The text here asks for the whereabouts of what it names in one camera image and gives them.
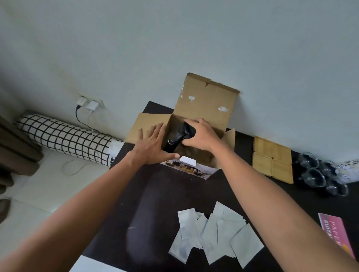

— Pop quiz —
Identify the person's right hand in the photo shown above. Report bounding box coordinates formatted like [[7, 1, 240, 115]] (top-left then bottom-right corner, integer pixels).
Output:
[[182, 118, 225, 153]]

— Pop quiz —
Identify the person's left hand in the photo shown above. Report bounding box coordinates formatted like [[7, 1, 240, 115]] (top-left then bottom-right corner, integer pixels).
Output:
[[130, 123, 180, 166]]

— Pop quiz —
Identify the black bottle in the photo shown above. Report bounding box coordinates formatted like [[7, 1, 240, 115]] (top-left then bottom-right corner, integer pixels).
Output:
[[162, 121, 197, 154]]

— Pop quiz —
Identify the cardboard box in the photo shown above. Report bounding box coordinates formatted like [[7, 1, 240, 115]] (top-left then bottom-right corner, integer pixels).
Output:
[[124, 73, 240, 180]]

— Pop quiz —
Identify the person's left forearm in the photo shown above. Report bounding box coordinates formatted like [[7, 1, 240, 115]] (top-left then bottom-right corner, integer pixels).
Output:
[[0, 153, 146, 272]]

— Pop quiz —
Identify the person's right forearm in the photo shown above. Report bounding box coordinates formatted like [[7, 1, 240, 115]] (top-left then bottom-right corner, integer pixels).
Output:
[[210, 141, 359, 272]]

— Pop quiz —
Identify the square bamboo coaster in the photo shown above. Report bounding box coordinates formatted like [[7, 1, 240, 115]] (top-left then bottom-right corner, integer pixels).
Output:
[[269, 141, 292, 165], [272, 159, 294, 184], [251, 152, 274, 177], [253, 136, 275, 155]]

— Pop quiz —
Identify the black white checkered bolster pillow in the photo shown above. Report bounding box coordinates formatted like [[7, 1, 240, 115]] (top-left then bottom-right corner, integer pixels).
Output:
[[17, 114, 125, 168]]

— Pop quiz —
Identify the pile of white paper packets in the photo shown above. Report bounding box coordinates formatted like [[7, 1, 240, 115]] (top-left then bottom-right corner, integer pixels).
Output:
[[168, 201, 265, 269]]

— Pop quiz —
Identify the clear glass cup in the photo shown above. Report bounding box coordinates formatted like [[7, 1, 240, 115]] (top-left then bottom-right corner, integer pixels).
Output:
[[326, 177, 349, 197], [302, 168, 327, 188], [297, 152, 320, 169], [320, 160, 339, 177]]

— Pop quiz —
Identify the white paper sheet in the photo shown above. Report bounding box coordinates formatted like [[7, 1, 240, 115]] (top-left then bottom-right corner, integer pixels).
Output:
[[70, 255, 127, 272]]

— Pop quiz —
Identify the white patterned cloth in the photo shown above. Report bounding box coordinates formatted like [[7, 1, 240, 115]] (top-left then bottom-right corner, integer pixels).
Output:
[[335, 159, 359, 183]]

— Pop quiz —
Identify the pink booklet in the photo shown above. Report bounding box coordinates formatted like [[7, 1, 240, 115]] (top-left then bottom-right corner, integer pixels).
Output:
[[318, 213, 356, 260]]

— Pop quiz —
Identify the white cable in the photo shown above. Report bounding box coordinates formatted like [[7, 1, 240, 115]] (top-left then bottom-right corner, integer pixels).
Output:
[[62, 112, 99, 177]]

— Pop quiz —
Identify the white wall outlet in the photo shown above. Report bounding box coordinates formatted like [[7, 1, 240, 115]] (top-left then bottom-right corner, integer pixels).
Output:
[[77, 92, 105, 109]]

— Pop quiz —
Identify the black cable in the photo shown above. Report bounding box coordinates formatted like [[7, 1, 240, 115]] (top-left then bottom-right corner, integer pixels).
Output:
[[75, 106, 95, 131]]

